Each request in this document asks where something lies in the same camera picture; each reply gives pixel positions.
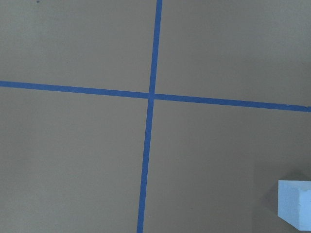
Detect light blue foam block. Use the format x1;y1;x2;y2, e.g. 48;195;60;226
277;180;311;232

